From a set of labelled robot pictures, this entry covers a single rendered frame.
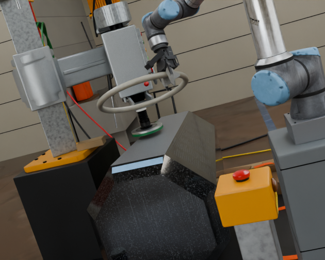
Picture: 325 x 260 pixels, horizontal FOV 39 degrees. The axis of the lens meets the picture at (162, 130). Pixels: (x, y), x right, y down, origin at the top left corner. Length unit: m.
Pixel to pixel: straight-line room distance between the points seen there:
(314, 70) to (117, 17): 1.38
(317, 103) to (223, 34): 5.79
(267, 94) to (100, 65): 1.94
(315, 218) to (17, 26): 2.36
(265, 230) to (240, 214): 0.07
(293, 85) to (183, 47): 5.95
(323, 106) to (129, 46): 1.39
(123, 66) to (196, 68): 4.86
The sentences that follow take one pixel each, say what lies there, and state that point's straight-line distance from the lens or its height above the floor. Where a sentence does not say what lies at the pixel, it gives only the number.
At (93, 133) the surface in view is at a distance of 5.83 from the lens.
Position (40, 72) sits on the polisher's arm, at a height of 1.40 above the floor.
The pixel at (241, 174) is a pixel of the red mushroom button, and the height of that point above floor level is 1.10.
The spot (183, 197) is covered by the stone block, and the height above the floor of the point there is 0.57.
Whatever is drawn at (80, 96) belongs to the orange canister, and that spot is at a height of 0.92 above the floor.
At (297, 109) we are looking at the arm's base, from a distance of 2.00.
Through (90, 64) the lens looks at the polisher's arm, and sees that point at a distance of 3.51.
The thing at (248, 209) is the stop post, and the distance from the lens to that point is 1.00.
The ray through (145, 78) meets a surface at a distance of 2.15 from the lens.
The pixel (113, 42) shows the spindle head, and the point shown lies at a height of 1.45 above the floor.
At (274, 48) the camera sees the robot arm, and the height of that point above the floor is 1.26.
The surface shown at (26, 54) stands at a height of 1.54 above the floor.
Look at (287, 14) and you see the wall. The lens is 7.75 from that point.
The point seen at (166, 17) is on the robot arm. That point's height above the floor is 1.49.
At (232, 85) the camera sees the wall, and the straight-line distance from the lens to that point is 7.77.
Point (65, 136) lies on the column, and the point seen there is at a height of 0.90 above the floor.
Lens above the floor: 1.44
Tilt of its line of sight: 12 degrees down
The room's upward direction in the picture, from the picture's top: 16 degrees counter-clockwise
